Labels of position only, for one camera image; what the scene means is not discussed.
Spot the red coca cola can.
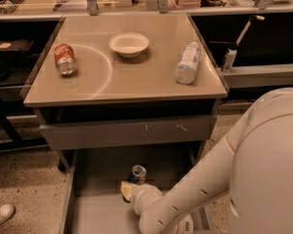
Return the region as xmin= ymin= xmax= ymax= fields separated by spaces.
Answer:
xmin=54 ymin=44 xmax=77 ymax=76

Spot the grey drawer cabinet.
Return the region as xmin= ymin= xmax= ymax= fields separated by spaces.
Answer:
xmin=21 ymin=13 xmax=230 ymax=234

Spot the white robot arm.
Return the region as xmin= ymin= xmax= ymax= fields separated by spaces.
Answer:
xmin=131 ymin=88 xmax=293 ymax=234

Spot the open middle grey drawer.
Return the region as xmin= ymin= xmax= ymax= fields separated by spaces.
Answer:
xmin=60 ymin=146 xmax=192 ymax=234

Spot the clear plastic water bottle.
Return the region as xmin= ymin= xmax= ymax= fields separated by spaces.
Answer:
xmin=175 ymin=42 xmax=200 ymax=85

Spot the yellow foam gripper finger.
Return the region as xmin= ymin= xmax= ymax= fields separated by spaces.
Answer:
xmin=120 ymin=180 xmax=137 ymax=202

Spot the white paper bowl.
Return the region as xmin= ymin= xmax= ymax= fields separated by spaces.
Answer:
xmin=108 ymin=32 xmax=149 ymax=59

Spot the white sneaker shoe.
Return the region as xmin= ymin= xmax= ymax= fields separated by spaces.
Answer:
xmin=0 ymin=204 xmax=15 ymax=225

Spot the blue silver redbull can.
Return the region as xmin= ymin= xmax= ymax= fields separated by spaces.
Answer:
xmin=128 ymin=165 xmax=147 ymax=185

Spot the closed top grey drawer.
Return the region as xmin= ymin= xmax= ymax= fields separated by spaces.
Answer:
xmin=40 ymin=115 xmax=216 ymax=150

